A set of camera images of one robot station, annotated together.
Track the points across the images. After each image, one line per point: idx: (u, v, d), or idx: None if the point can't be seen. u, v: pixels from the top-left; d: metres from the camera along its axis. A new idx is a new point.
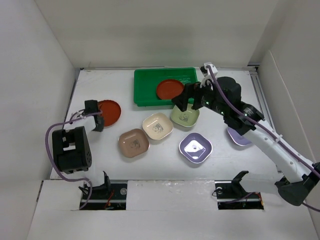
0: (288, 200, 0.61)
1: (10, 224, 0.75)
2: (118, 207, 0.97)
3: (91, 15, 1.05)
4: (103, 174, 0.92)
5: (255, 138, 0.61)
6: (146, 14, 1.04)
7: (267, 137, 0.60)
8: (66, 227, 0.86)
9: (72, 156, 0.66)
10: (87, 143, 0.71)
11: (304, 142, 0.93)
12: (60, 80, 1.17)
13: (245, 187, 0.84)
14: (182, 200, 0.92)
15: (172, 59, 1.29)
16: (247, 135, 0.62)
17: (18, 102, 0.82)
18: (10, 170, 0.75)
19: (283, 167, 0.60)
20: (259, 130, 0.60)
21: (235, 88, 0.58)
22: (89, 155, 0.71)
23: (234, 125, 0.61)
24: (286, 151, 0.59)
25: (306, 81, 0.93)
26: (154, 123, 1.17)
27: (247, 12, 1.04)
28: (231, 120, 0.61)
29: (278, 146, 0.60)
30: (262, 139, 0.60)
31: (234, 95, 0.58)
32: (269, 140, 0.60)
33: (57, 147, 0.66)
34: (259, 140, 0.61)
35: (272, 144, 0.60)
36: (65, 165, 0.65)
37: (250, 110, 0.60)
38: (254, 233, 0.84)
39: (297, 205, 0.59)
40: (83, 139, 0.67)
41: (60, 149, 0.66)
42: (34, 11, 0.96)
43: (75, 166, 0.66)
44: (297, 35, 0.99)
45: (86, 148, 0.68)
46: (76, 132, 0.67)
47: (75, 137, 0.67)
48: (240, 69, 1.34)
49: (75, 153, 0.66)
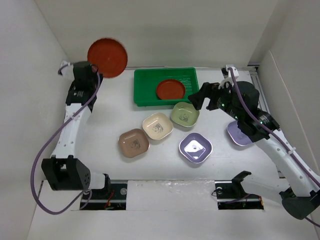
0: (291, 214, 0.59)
1: (10, 225, 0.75)
2: (118, 207, 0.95)
3: (92, 15, 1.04)
4: (104, 178, 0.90)
5: (267, 146, 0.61)
6: (147, 13, 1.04)
7: (280, 147, 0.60)
8: (67, 227, 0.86)
9: (69, 184, 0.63)
10: (82, 166, 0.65)
11: (304, 142, 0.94)
12: (59, 79, 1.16)
13: (245, 188, 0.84)
14: (183, 200, 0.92)
15: (172, 59, 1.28)
16: (259, 143, 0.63)
17: (18, 103, 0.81)
18: (10, 171, 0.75)
19: (292, 180, 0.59)
20: (272, 140, 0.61)
21: (253, 94, 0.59)
22: (86, 175, 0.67)
23: (248, 131, 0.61)
24: (297, 165, 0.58)
25: (306, 82, 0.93)
26: (154, 123, 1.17)
27: (248, 12, 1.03)
28: (245, 126, 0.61)
29: (289, 159, 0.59)
30: (274, 149, 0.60)
31: (251, 101, 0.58)
32: (282, 151, 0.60)
33: (50, 176, 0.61)
34: (270, 149, 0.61)
35: (284, 155, 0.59)
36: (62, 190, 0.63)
37: (266, 118, 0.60)
38: (254, 233, 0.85)
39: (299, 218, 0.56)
40: (78, 172, 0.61)
41: (55, 178, 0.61)
42: (33, 10, 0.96)
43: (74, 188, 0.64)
44: (297, 36, 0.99)
45: (82, 173, 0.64)
46: (69, 164, 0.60)
47: (68, 169, 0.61)
48: (240, 70, 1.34)
49: (71, 183, 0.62)
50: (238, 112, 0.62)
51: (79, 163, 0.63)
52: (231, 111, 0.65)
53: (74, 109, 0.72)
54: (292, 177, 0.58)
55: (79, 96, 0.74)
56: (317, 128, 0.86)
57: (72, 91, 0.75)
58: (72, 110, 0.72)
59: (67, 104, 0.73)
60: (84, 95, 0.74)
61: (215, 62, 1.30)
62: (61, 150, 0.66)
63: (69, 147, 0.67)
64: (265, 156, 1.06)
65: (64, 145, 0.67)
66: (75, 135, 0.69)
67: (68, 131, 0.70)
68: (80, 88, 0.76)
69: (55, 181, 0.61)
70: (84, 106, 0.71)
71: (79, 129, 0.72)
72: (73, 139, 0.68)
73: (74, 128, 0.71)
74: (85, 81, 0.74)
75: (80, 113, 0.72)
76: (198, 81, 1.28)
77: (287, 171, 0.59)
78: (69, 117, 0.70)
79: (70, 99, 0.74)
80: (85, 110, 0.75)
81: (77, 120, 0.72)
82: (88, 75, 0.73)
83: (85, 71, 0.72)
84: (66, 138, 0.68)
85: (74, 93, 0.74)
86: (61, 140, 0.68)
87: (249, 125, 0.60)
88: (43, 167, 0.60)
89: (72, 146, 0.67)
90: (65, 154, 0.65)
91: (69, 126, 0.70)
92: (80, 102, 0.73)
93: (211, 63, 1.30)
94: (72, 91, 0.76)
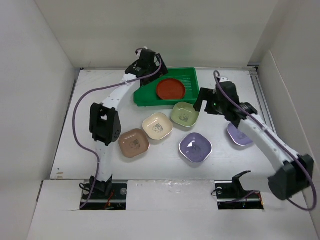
0: (279, 195, 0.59)
1: (10, 224, 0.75)
2: (118, 207, 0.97)
3: (91, 15, 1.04)
4: (110, 173, 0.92)
5: (246, 128, 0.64)
6: (147, 13, 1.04)
7: (256, 126, 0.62)
8: (66, 228, 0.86)
9: (104, 130, 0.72)
10: (118, 122, 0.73)
11: (305, 142, 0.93)
12: (60, 79, 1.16)
13: (244, 185, 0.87)
14: (183, 200, 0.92)
15: (172, 59, 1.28)
16: (241, 126, 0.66)
17: (18, 103, 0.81)
18: (10, 171, 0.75)
19: (270, 156, 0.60)
20: (250, 120, 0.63)
21: (230, 86, 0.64)
22: (118, 130, 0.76)
23: (232, 118, 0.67)
24: (272, 139, 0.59)
25: (306, 81, 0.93)
26: (154, 123, 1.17)
27: (248, 11, 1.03)
28: (228, 114, 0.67)
29: (264, 135, 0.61)
30: (250, 127, 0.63)
31: (230, 92, 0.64)
32: (257, 129, 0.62)
33: (92, 118, 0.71)
34: (249, 130, 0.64)
35: (259, 132, 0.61)
36: (97, 132, 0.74)
37: (247, 107, 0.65)
38: (254, 234, 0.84)
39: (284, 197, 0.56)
40: (114, 124, 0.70)
41: (95, 121, 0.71)
42: (34, 10, 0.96)
43: (104, 137, 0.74)
44: (297, 35, 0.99)
45: (116, 127, 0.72)
46: (110, 115, 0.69)
47: (108, 120, 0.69)
48: (240, 69, 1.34)
49: (106, 133, 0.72)
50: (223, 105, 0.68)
51: (117, 116, 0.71)
52: (220, 106, 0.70)
53: (129, 78, 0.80)
54: (270, 153, 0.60)
55: (136, 70, 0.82)
56: (317, 127, 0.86)
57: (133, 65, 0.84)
58: (127, 78, 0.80)
59: (125, 73, 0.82)
60: (141, 70, 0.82)
61: (214, 62, 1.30)
62: (108, 102, 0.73)
63: (114, 102, 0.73)
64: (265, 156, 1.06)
65: (111, 100, 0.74)
66: (123, 96, 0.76)
67: (118, 90, 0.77)
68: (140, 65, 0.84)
69: (94, 123, 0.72)
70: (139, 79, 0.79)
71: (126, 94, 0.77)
72: (120, 97, 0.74)
73: (124, 89, 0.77)
74: (146, 62, 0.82)
75: (133, 82, 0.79)
76: (198, 81, 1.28)
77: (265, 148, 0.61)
78: (124, 81, 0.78)
79: (129, 70, 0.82)
80: (136, 84, 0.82)
81: (128, 86, 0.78)
82: (150, 59, 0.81)
83: (149, 55, 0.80)
84: (115, 95, 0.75)
85: (133, 67, 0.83)
86: (111, 95, 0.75)
87: (231, 112, 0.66)
88: (91, 107, 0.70)
89: (116, 102, 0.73)
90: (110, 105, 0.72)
91: (121, 87, 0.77)
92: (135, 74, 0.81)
93: (211, 63, 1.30)
94: (133, 65, 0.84)
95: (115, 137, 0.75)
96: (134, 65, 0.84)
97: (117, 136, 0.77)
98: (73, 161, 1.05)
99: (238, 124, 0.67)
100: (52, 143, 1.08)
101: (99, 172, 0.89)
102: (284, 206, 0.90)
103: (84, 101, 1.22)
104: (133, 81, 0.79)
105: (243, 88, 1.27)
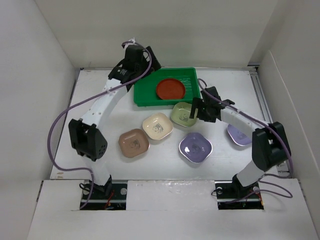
0: (262, 167, 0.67)
1: (10, 224, 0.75)
2: (118, 207, 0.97)
3: (91, 15, 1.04)
4: (107, 176, 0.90)
5: (226, 115, 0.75)
6: (147, 13, 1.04)
7: (232, 111, 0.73)
8: (66, 228, 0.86)
9: (86, 148, 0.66)
10: (102, 137, 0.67)
11: (305, 142, 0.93)
12: (60, 79, 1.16)
13: (242, 181, 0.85)
14: (183, 200, 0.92)
15: (172, 59, 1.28)
16: (222, 115, 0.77)
17: (18, 103, 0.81)
18: (10, 171, 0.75)
19: (249, 132, 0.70)
20: (228, 108, 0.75)
21: (212, 88, 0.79)
22: (104, 146, 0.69)
23: (216, 114, 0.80)
24: (245, 117, 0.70)
25: (306, 81, 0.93)
26: (154, 123, 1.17)
27: (248, 12, 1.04)
28: (213, 110, 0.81)
29: (239, 116, 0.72)
30: (227, 113, 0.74)
31: (212, 91, 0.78)
32: (233, 112, 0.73)
33: (73, 135, 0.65)
34: (228, 116, 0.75)
35: (234, 114, 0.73)
36: (80, 150, 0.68)
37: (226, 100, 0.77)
38: (254, 233, 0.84)
39: (268, 163, 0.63)
40: (96, 142, 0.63)
41: (76, 138, 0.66)
42: (34, 10, 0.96)
43: (87, 155, 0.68)
44: (297, 35, 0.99)
45: (99, 144, 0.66)
46: (90, 131, 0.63)
47: (89, 137, 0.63)
48: (240, 69, 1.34)
49: (88, 150, 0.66)
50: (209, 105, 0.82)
51: (99, 133, 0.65)
52: (207, 108, 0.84)
53: (112, 85, 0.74)
54: (247, 128, 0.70)
55: (121, 73, 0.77)
56: (317, 127, 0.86)
57: (118, 67, 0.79)
58: (110, 85, 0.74)
59: (109, 78, 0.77)
60: (126, 74, 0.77)
61: (214, 62, 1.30)
62: (88, 116, 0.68)
63: (95, 116, 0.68)
64: None
65: (92, 114, 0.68)
66: (105, 107, 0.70)
67: (100, 102, 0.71)
68: (125, 67, 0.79)
69: (76, 141, 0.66)
70: (123, 85, 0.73)
71: (110, 104, 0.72)
72: (101, 110, 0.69)
73: (106, 100, 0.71)
74: (133, 62, 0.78)
75: (116, 89, 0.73)
76: (197, 81, 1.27)
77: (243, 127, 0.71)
78: (106, 91, 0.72)
79: (113, 74, 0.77)
80: (122, 90, 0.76)
81: (111, 95, 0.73)
82: (137, 58, 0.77)
83: (136, 54, 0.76)
84: (96, 108, 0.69)
85: (118, 70, 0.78)
86: (92, 108, 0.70)
87: (214, 108, 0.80)
88: (69, 124, 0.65)
89: (97, 116, 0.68)
90: (90, 121, 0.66)
91: (103, 98, 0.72)
92: (120, 79, 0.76)
93: (211, 63, 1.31)
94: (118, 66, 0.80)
95: (99, 154, 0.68)
96: (119, 68, 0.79)
97: (103, 152, 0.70)
98: (73, 161, 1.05)
99: (220, 117, 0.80)
100: (52, 143, 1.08)
101: (96, 179, 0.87)
102: (284, 206, 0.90)
103: (84, 101, 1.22)
104: (117, 89, 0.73)
105: (243, 88, 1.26)
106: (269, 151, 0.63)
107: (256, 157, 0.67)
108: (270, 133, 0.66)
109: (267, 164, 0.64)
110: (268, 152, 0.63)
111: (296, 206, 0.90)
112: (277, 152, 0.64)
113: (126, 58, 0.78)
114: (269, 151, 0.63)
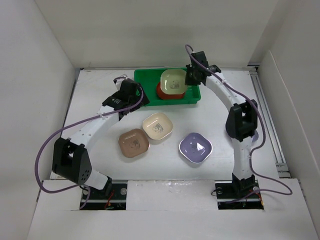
0: (232, 134, 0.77)
1: (10, 225, 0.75)
2: (118, 207, 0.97)
3: (91, 16, 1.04)
4: (104, 179, 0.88)
5: (210, 82, 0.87)
6: (146, 13, 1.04)
7: (218, 81, 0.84)
8: (66, 228, 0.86)
9: (68, 171, 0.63)
10: (87, 161, 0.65)
11: (304, 141, 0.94)
12: (60, 79, 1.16)
13: (239, 175, 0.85)
14: (183, 200, 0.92)
15: (172, 59, 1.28)
16: (209, 84, 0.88)
17: (18, 103, 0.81)
18: (9, 170, 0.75)
19: (226, 101, 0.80)
20: (213, 78, 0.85)
21: (200, 55, 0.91)
22: (87, 171, 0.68)
23: (202, 78, 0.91)
24: (227, 89, 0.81)
25: (306, 81, 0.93)
26: (154, 123, 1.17)
27: (247, 12, 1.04)
28: (200, 75, 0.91)
29: (223, 87, 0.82)
30: (213, 82, 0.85)
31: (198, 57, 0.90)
32: (218, 83, 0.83)
33: (56, 156, 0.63)
34: (213, 84, 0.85)
35: (219, 85, 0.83)
36: (60, 172, 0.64)
37: (213, 68, 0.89)
38: (254, 233, 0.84)
39: (237, 134, 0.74)
40: (81, 164, 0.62)
41: (59, 160, 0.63)
42: (34, 11, 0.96)
43: (68, 178, 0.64)
44: (297, 36, 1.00)
45: (83, 168, 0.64)
46: (77, 150, 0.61)
47: (75, 158, 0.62)
48: (240, 69, 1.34)
49: (70, 172, 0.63)
50: (197, 72, 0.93)
51: (86, 155, 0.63)
52: (195, 74, 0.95)
53: (105, 111, 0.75)
54: (226, 99, 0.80)
55: (115, 102, 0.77)
56: (317, 127, 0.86)
57: (112, 97, 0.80)
58: (104, 110, 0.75)
59: (103, 104, 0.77)
60: (120, 102, 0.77)
61: (214, 62, 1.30)
62: (77, 137, 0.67)
63: (84, 137, 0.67)
64: (266, 157, 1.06)
65: (81, 134, 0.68)
66: (96, 130, 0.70)
67: (91, 124, 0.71)
68: (119, 97, 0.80)
69: (58, 162, 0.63)
70: (116, 111, 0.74)
71: (100, 129, 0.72)
72: (92, 132, 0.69)
73: (98, 123, 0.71)
74: (127, 93, 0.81)
75: (109, 115, 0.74)
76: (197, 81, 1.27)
77: (223, 96, 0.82)
78: (99, 114, 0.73)
79: (107, 102, 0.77)
80: (114, 116, 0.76)
81: (103, 119, 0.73)
82: (131, 90, 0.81)
83: (130, 86, 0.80)
84: (87, 129, 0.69)
85: (112, 99, 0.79)
86: (82, 129, 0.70)
87: (201, 73, 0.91)
88: (55, 143, 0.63)
89: (87, 137, 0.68)
90: (78, 141, 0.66)
91: (94, 121, 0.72)
92: (113, 107, 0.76)
93: (211, 63, 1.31)
94: (112, 97, 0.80)
95: (81, 179, 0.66)
96: (114, 97, 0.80)
97: (84, 179, 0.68)
98: None
99: (206, 82, 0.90)
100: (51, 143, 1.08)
101: (93, 185, 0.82)
102: (284, 206, 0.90)
103: (84, 101, 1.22)
104: (109, 114, 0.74)
105: (243, 88, 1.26)
106: (240, 125, 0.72)
107: (229, 126, 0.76)
108: (246, 108, 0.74)
109: (236, 133, 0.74)
110: (240, 124, 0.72)
111: (296, 206, 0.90)
112: (248, 124, 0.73)
113: (121, 89, 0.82)
114: (239, 125, 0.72)
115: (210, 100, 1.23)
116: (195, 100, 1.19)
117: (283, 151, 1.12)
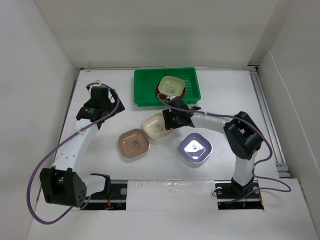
0: (243, 157, 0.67)
1: (10, 225, 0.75)
2: (118, 207, 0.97)
3: (91, 16, 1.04)
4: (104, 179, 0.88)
5: (196, 120, 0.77)
6: (146, 14, 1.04)
7: (199, 114, 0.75)
8: (66, 228, 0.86)
9: (64, 198, 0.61)
10: (81, 181, 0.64)
11: (304, 142, 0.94)
12: (60, 79, 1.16)
13: (241, 181, 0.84)
14: (183, 200, 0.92)
15: (172, 59, 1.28)
16: (195, 122, 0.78)
17: (18, 103, 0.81)
18: (9, 171, 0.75)
19: (220, 128, 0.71)
20: (196, 115, 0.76)
21: (176, 98, 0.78)
22: (83, 191, 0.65)
23: (188, 122, 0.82)
24: (213, 116, 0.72)
25: (306, 81, 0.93)
26: (154, 123, 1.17)
27: (247, 12, 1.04)
28: (185, 120, 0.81)
29: (208, 116, 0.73)
30: (198, 118, 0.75)
31: (176, 103, 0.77)
32: (201, 115, 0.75)
33: (46, 188, 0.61)
34: (199, 120, 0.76)
35: (204, 117, 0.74)
36: (56, 201, 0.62)
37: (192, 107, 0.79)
38: (253, 233, 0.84)
39: (247, 153, 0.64)
40: (75, 187, 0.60)
41: (50, 191, 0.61)
42: (34, 11, 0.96)
43: (66, 204, 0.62)
44: (297, 36, 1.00)
45: (79, 190, 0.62)
46: (66, 176, 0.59)
47: (65, 185, 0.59)
48: (240, 69, 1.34)
49: (67, 199, 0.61)
50: (181, 117, 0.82)
51: (77, 177, 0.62)
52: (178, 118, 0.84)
53: (83, 125, 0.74)
54: (218, 126, 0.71)
55: (89, 112, 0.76)
56: (317, 128, 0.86)
57: (85, 107, 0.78)
58: (80, 125, 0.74)
59: (77, 119, 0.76)
60: (95, 112, 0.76)
61: (214, 62, 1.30)
62: (62, 162, 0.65)
63: (69, 160, 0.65)
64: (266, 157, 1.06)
65: (65, 158, 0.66)
66: (78, 149, 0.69)
67: (72, 144, 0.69)
68: (92, 106, 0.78)
69: (50, 193, 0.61)
70: (93, 123, 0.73)
71: (83, 145, 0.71)
72: (75, 152, 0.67)
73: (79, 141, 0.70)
74: (100, 100, 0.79)
75: (87, 128, 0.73)
76: (197, 80, 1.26)
77: (215, 126, 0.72)
78: (77, 131, 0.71)
79: (81, 114, 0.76)
80: (92, 128, 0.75)
81: (83, 135, 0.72)
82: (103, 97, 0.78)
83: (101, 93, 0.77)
84: (69, 151, 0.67)
85: (86, 109, 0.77)
86: (65, 152, 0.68)
87: (186, 117, 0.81)
88: (40, 176, 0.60)
89: (72, 159, 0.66)
90: (65, 166, 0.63)
91: (74, 140, 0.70)
92: (89, 118, 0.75)
93: (210, 62, 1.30)
94: (85, 107, 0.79)
95: (80, 201, 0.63)
96: (87, 107, 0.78)
97: (82, 199, 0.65)
98: None
99: (194, 124, 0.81)
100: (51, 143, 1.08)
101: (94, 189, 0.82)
102: (283, 206, 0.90)
103: (84, 101, 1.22)
104: (87, 127, 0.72)
105: (243, 88, 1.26)
106: (244, 140, 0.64)
107: (235, 149, 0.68)
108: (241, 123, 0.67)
109: (247, 152, 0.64)
110: (242, 140, 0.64)
111: (295, 206, 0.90)
112: (251, 138, 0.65)
113: (92, 98, 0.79)
114: (243, 140, 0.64)
115: (210, 100, 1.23)
116: (195, 100, 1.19)
117: (283, 151, 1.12)
